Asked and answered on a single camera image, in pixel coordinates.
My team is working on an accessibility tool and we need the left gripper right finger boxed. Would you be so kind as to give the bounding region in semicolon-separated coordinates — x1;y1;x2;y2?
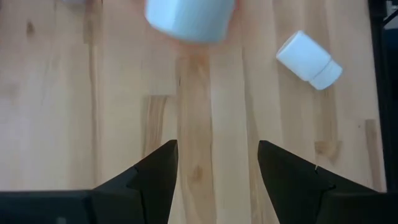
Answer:
257;139;379;224

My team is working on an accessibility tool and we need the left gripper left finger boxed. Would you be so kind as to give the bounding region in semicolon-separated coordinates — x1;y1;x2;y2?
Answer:
91;139;179;224

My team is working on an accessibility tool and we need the white pill bottle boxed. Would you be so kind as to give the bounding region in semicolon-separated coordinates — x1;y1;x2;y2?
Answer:
144;0;236;44
275;30;344;91

